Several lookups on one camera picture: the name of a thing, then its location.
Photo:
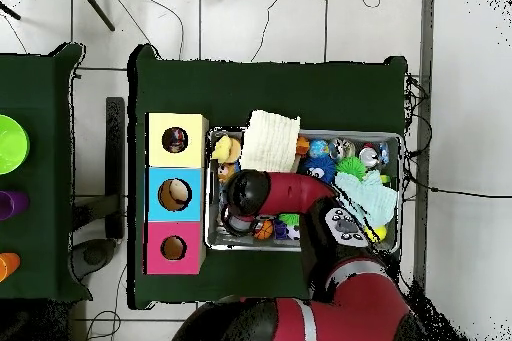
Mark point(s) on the wooden box with three holes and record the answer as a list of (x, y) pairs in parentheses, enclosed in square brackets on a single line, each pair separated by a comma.
[(160, 237)]

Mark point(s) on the orange cup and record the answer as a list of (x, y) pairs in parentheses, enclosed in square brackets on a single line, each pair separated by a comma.
[(8, 267)]

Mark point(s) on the black upright panel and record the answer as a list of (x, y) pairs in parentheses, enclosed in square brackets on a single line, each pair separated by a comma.
[(115, 157)]

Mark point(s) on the colourful patterned cloth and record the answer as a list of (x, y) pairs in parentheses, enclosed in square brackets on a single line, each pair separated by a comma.
[(175, 140)]

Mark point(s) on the orange basketball toy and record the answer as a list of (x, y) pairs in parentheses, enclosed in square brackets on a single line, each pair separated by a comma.
[(264, 231)]

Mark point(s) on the dark green side table cloth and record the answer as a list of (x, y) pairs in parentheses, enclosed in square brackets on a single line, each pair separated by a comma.
[(36, 77)]

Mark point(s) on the mint waffle cloth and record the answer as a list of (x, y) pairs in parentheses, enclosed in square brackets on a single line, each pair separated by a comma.
[(372, 197)]

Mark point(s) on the purple cup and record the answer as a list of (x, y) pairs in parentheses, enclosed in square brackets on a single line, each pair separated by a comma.
[(12, 205)]

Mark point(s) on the lime green bowl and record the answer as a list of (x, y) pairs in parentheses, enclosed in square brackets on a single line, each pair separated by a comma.
[(12, 145)]

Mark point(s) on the black tripod leg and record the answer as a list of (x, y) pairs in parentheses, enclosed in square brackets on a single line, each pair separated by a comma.
[(10, 12), (96, 7)]

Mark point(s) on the grey rounded stand base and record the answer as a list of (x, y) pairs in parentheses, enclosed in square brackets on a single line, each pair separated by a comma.
[(94, 255)]

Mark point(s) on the green spiky ball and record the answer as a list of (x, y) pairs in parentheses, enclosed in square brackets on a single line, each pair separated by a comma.
[(351, 165), (290, 219)]

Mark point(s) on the shallow mesh bin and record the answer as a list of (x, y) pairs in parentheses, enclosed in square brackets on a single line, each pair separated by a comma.
[(256, 246)]

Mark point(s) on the yellow plush duck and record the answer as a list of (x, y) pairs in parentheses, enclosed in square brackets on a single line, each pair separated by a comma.
[(224, 149)]

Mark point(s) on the blue spiky ball with eyes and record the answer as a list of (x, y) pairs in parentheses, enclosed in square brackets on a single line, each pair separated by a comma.
[(320, 165)]

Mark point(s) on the cream waffle cloth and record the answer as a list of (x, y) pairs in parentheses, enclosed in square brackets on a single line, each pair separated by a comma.
[(268, 145)]

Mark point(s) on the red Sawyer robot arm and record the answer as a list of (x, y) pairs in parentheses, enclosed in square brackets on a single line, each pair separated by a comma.
[(296, 193)]

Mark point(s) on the globe print ball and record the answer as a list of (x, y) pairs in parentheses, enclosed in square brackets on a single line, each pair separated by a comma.
[(318, 149)]

